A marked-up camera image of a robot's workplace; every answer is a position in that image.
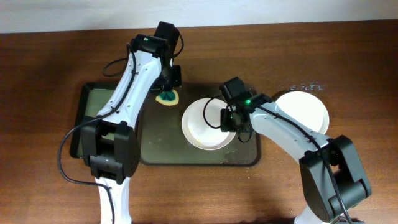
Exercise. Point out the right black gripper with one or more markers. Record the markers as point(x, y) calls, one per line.
point(225, 113)

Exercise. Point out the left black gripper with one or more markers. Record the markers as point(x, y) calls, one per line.
point(177, 81)

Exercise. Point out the green and yellow sponge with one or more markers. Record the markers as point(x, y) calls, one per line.
point(168, 98)

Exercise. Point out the pink rimmed white plate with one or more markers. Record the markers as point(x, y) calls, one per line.
point(198, 132)

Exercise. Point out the white plate yellow stain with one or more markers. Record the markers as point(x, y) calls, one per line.
point(306, 109)

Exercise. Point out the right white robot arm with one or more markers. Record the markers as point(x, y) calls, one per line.
point(332, 174)

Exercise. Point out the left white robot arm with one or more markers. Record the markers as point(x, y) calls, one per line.
point(108, 141)

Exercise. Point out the large dark brown tray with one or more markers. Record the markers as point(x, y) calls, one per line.
point(163, 143)

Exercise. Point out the small green tray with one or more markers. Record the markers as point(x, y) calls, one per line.
point(93, 97)

